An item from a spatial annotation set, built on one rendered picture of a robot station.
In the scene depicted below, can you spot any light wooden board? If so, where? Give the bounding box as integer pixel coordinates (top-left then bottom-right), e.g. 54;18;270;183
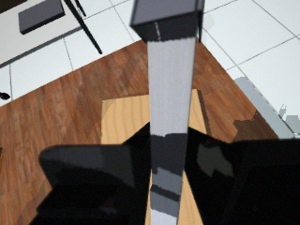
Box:
101;89;206;225

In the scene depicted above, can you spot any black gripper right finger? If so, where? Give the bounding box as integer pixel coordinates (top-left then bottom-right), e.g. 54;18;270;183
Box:
185;127;300;225

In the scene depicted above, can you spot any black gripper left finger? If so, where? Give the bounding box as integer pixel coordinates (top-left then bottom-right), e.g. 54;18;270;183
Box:
38;122;152;225

